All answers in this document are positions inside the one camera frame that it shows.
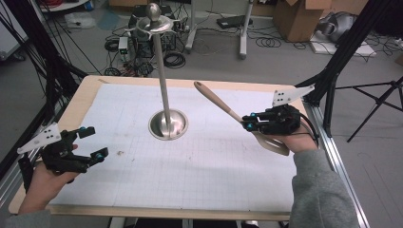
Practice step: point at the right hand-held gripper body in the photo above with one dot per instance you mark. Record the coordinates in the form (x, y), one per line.
(282, 122)

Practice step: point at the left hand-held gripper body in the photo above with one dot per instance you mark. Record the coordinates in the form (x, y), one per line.
(44, 139)

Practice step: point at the beige slotted spatula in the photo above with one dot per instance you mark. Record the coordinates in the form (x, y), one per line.
(215, 99)

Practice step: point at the steel utensil stand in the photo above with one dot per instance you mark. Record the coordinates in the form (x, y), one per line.
(164, 95)

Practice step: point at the person's right hand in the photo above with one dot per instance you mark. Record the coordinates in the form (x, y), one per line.
(299, 142)

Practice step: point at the person's left hand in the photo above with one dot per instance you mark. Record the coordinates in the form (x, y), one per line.
(44, 183)

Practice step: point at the white metal stand leg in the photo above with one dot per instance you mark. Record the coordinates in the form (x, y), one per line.
(191, 34)
(243, 41)

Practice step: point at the white grid mat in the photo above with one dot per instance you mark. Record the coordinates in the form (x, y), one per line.
(190, 180)

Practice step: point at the white power adapter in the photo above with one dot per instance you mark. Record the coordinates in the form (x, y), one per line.
(123, 44)

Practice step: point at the black flat box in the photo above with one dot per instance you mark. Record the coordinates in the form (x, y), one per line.
(233, 21)

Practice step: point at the black tripod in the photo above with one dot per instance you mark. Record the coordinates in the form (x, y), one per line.
(380, 98)

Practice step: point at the black electronics cluster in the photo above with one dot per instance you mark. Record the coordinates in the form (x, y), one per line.
(142, 47)

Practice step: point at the white flat board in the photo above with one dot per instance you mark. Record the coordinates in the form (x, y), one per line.
(355, 50)

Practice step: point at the cardboard box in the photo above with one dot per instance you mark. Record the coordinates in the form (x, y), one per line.
(297, 19)

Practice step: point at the grey plastic device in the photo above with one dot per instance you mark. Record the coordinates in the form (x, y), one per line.
(337, 27)

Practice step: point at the clear plastic bag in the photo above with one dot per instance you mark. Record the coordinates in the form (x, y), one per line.
(79, 20)

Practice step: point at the aluminium frame rail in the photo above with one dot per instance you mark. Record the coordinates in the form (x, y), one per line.
(348, 190)

